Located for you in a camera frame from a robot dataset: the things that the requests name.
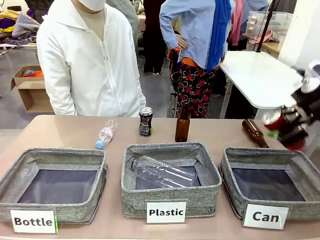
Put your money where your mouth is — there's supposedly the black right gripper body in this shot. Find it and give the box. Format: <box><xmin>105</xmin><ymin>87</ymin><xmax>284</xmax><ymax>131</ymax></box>
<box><xmin>291</xmin><ymin>86</ymin><xmax>320</xmax><ymax>123</ymax></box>

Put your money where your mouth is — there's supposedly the red soda can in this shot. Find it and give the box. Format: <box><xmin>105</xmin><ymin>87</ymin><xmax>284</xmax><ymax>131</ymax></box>
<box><xmin>261</xmin><ymin>107</ymin><xmax>307</xmax><ymax>152</ymax></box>

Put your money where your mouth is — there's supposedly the grey fabric basket labelled Can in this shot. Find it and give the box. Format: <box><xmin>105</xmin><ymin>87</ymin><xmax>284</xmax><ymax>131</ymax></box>
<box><xmin>219</xmin><ymin>146</ymin><xmax>320</xmax><ymax>222</ymax></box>

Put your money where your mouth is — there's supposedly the white Can label sign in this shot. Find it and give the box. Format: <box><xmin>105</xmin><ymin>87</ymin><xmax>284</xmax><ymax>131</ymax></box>
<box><xmin>242</xmin><ymin>203</ymin><xmax>291</xmax><ymax>230</ymax></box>

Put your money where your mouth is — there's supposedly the grey fabric basket labelled Plastic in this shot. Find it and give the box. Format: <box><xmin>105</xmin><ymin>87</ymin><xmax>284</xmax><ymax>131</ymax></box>
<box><xmin>120</xmin><ymin>142</ymin><xmax>223</xmax><ymax>219</ymax></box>

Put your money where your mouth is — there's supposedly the black drink can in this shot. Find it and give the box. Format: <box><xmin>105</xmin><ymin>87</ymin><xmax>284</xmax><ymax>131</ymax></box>
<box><xmin>138</xmin><ymin>106</ymin><xmax>154</xmax><ymax>138</ymax></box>

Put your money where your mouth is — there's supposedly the grey fabric basket labelled Bottle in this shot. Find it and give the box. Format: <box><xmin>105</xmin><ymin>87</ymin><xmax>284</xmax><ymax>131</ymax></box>
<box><xmin>0</xmin><ymin>147</ymin><xmax>109</xmax><ymax>225</ymax></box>

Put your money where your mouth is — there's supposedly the bystander hand on hip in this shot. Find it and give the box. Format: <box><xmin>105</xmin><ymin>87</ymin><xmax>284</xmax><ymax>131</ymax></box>
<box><xmin>174</xmin><ymin>33</ymin><xmax>190</xmax><ymax>50</ymax></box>

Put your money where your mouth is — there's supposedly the brown glass bottle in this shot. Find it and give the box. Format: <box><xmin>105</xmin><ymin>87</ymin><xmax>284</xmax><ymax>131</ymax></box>
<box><xmin>241</xmin><ymin>118</ymin><xmax>270</xmax><ymax>149</ymax></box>
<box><xmin>174</xmin><ymin>100</ymin><xmax>191</xmax><ymax>143</ymax></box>

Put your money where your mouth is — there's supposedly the white folding table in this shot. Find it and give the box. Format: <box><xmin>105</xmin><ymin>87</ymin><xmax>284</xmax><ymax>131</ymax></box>
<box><xmin>219</xmin><ymin>50</ymin><xmax>305</xmax><ymax>120</ymax></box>

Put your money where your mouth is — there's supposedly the wooden desk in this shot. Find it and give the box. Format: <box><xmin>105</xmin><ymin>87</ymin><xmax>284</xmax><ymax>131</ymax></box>
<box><xmin>241</xmin><ymin>32</ymin><xmax>281</xmax><ymax>56</ymax></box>

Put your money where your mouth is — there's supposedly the pink cloth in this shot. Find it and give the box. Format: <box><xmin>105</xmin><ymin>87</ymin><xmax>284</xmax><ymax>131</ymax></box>
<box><xmin>249</xmin><ymin>29</ymin><xmax>279</xmax><ymax>45</ymax></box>

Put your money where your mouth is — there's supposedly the black stand pole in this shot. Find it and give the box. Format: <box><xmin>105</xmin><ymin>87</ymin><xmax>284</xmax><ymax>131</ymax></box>
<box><xmin>256</xmin><ymin>0</ymin><xmax>280</xmax><ymax>53</ymax></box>

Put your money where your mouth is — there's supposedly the clear plastic drawer unit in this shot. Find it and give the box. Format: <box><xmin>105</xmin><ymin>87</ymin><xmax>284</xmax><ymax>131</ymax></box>
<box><xmin>245</xmin><ymin>10</ymin><xmax>294</xmax><ymax>36</ymax></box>

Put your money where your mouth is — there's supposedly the blue scarf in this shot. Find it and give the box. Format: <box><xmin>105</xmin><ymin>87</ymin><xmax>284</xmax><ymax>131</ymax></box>
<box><xmin>206</xmin><ymin>0</ymin><xmax>233</xmax><ymax>74</ymax></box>

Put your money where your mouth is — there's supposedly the person in blue shirt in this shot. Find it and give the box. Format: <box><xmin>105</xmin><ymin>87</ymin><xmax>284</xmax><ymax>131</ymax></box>
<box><xmin>159</xmin><ymin>0</ymin><xmax>237</xmax><ymax>119</ymax></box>

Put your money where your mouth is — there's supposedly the large clear plastic bottle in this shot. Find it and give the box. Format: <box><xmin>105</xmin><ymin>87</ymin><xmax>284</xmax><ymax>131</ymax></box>
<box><xmin>128</xmin><ymin>154</ymin><xmax>199</xmax><ymax>189</ymax></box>

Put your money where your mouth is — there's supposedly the white Plastic label sign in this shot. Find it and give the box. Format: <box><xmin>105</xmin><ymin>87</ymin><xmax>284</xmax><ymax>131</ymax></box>
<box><xmin>145</xmin><ymin>201</ymin><xmax>187</xmax><ymax>224</ymax></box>

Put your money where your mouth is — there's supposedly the small blue-capped water bottle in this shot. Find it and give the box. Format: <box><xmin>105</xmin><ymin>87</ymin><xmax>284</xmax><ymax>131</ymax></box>
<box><xmin>95</xmin><ymin>119</ymin><xmax>119</xmax><ymax>150</ymax></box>

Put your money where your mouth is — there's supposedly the person in white jacket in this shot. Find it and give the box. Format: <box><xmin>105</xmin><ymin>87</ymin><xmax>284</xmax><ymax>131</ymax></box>
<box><xmin>36</xmin><ymin>0</ymin><xmax>147</xmax><ymax>118</ymax></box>

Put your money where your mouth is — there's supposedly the white face mask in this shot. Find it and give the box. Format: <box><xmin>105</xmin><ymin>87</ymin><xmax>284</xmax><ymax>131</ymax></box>
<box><xmin>76</xmin><ymin>0</ymin><xmax>107</xmax><ymax>12</ymax></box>

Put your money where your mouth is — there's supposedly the open cardboard box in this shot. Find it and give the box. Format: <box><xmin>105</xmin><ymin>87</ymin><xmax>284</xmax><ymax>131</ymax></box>
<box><xmin>10</xmin><ymin>65</ymin><xmax>55</xmax><ymax>113</ymax></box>

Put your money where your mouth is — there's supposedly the white Bottle label sign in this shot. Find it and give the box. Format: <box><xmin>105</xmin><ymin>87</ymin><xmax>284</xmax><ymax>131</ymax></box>
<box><xmin>9</xmin><ymin>208</ymin><xmax>57</xmax><ymax>235</ymax></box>

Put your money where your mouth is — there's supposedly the pile of colourful clothes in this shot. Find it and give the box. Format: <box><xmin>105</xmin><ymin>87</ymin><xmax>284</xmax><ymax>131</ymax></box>
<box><xmin>0</xmin><ymin>8</ymin><xmax>41</xmax><ymax>46</ymax></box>

